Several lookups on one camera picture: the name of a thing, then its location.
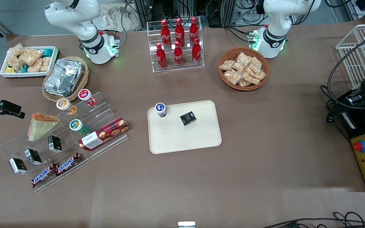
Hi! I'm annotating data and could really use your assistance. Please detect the triangle sandwich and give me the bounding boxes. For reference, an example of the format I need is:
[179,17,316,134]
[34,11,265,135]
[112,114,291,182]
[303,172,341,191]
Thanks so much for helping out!
[27,113,60,142]

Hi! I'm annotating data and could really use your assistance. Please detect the beige plastic tray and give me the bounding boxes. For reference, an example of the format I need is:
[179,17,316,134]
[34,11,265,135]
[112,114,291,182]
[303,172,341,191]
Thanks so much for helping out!
[147,100,222,155]

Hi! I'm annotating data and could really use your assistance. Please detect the small black white box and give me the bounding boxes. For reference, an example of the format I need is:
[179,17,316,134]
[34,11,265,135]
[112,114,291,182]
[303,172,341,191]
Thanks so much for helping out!
[24,149,42,166]
[47,135,63,153]
[8,157,28,175]

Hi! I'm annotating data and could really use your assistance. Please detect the orange lid cup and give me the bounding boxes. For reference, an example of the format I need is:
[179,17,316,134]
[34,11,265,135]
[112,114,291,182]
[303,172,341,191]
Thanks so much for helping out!
[56,98,78,116]

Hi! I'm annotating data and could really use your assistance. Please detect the foil container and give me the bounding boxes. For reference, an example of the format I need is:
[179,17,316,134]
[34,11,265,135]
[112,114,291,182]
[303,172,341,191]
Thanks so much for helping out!
[44,58,85,97]

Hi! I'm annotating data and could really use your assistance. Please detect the white plastic bin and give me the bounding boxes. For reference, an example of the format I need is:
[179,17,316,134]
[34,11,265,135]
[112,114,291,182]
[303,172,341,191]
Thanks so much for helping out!
[0,46,60,79]

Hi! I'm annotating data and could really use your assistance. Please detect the green lid cup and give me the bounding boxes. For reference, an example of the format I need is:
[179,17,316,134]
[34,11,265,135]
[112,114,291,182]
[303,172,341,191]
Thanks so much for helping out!
[69,119,90,135]

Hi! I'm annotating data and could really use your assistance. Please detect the clear acrylic tiered stand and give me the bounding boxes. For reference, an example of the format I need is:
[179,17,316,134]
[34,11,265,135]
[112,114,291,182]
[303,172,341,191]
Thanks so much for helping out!
[0,92,130,193]

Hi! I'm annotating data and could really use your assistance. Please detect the Snickers bar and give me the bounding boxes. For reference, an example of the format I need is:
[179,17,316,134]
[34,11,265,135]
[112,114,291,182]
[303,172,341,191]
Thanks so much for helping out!
[31,163,58,188]
[54,152,82,176]

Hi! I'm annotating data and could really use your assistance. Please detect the oval wicker basket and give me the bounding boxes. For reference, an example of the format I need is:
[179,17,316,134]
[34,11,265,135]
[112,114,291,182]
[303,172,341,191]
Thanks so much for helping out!
[42,56,90,102]

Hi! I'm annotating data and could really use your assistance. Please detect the red lid cup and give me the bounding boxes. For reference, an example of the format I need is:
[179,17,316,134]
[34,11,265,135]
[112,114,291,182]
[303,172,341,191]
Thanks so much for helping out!
[78,89,98,107]

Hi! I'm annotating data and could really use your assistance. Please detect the red tartan shortbread box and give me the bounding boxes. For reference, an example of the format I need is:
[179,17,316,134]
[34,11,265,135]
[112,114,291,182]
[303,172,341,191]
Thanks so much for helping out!
[78,117,131,151]

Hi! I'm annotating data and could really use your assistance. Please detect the round wicker basket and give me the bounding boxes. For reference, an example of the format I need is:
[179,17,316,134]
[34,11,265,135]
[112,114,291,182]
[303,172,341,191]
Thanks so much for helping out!
[218,47,270,92]

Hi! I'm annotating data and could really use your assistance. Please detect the beige crumpled cloth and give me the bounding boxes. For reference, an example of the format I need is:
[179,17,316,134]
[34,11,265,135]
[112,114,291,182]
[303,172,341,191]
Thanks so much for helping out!
[92,3,142,32]

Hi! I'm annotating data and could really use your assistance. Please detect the blue lid cup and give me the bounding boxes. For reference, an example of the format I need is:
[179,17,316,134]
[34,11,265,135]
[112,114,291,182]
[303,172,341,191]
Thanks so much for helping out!
[155,102,167,118]

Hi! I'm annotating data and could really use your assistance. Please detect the red Coca-Cola bottle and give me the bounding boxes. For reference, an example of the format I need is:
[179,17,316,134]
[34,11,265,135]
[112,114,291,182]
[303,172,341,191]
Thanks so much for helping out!
[191,38,202,65]
[173,41,184,67]
[156,43,167,69]
[160,19,171,48]
[189,16,200,45]
[175,17,185,48]

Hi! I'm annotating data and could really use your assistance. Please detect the small black box gold print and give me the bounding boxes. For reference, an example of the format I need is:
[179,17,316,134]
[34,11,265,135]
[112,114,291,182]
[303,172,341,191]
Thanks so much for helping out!
[180,111,197,126]

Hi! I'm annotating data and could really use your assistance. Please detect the clear acrylic bottle rack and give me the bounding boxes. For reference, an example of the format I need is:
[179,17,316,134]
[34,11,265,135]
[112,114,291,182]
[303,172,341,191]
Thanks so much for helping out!
[146,17,205,73]

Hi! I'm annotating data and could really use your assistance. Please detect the aluminium equipment rack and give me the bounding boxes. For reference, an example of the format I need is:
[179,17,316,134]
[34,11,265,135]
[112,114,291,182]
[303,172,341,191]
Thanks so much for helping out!
[131,0,235,28]

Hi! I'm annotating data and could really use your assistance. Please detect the thick black cable loop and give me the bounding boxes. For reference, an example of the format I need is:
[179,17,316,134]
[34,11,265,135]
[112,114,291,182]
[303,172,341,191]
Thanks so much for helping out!
[320,29,365,124]

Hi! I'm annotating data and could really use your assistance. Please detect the white wire basket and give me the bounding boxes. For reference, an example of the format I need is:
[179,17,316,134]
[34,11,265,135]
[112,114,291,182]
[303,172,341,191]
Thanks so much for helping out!
[335,23,365,90]

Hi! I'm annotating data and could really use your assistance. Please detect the thin black floor cables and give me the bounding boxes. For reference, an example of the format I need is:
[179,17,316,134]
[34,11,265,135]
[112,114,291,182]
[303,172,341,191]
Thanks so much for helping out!
[261,211,365,228]

